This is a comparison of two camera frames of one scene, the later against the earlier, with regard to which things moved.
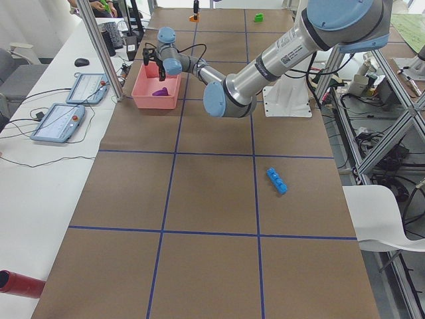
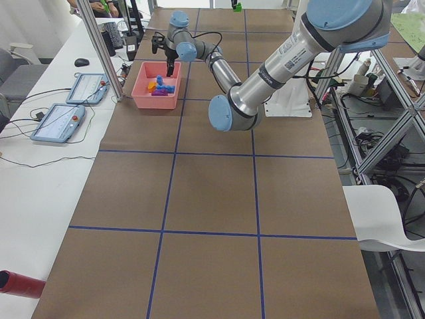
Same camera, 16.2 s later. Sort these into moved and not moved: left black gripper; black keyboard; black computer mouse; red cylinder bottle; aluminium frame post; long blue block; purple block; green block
Moved: long blue block; left black gripper; green block
Not moved: aluminium frame post; purple block; black computer mouse; black keyboard; red cylinder bottle
